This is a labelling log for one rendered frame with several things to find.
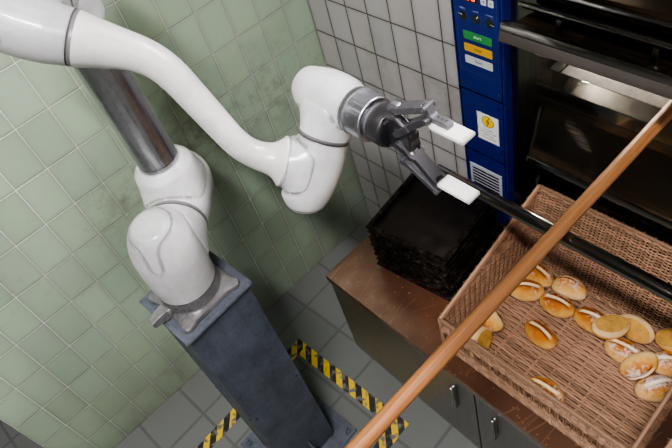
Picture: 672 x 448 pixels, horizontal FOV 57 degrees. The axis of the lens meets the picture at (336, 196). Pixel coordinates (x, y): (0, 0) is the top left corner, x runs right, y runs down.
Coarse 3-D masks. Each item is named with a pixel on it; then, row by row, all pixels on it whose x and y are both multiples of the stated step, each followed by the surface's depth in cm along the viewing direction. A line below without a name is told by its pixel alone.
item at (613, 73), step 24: (528, 24) 133; (552, 24) 132; (576, 24) 131; (624, 24) 129; (528, 48) 128; (552, 48) 124; (600, 48) 122; (624, 48) 121; (648, 48) 121; (600, 72) 119; (624, 72) 115
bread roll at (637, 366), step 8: (640, 352) 156; (648, 352) 155; (624, 360) 157; (632, 360) 155; (640, 360) 154; (648, 360) 153; (656, 360) 153; (624, 368) 156; (632, 368) 155; (640, 368) 153; (648, 368) 153; (656, 368) 153; (624, 376) 157; (632, 376) 155; (640, 376) 154; (648, 376) 154
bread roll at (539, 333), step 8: (536, 320) 170; (528, 328) 170; (536, 328) 168; (544, 328) 167; (528, 336) 170; (536, 336) 167; (544, 336) 166; (552, 336) 166; (536, 344) 168; (544, 344) 166; (552, 344) 166
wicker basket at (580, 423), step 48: (528, 240) 186; (624, 240) 161; (480, 288) 177; (624, 288) 168; (624, 336) 167; (528, 384) 150; (576, 384) 161; (624, 384) 158; (576, 432) 149; (624, 432) 151
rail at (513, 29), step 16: (512, 32) 129; (528, 32) 126; (544, 32) 125; (560, 48) 123; (576, 48) 120; (592, 48) 118; (608, 64) 116; (624, 64) 114; (640, 64) 112; (656, 80) 111
